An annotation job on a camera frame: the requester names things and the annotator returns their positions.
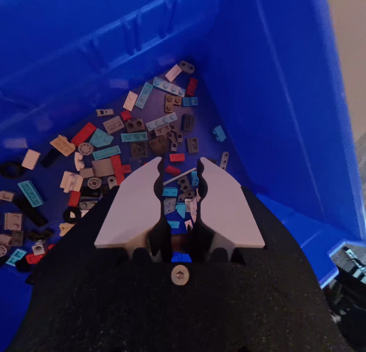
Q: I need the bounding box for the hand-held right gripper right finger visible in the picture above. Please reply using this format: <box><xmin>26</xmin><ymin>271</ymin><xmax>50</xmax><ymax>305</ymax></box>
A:
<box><xmin>190</xmin><ymin>157</ymin><xmax>265</xmax><ymax>255</ymax></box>

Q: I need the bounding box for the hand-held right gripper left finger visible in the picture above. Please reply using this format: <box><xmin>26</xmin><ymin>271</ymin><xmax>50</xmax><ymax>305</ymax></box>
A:
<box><xmin>94</xmin><ymin>157</ymin><xmax>172</xmax><ymax>258</ymax></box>

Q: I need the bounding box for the pile of toy bricks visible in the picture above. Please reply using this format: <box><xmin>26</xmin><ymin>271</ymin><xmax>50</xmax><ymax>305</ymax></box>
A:
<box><xmin>0</xmin><ymin>60</ymin><xmax>230</xmax><ymax>268</ymax></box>

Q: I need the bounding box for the blue tablecloth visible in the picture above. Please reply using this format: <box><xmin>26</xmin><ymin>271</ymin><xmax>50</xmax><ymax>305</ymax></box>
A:
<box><xmin>0</xmin><ymin>0</ymin><xmax>366</xmax><ymax>347</ymax></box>

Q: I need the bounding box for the person's right hand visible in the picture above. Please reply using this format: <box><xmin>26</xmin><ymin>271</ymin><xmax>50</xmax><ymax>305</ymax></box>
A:
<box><xmin>172</xmin><ymin>235</ymin><xmax>189</xmax><ymax>251</ymax></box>

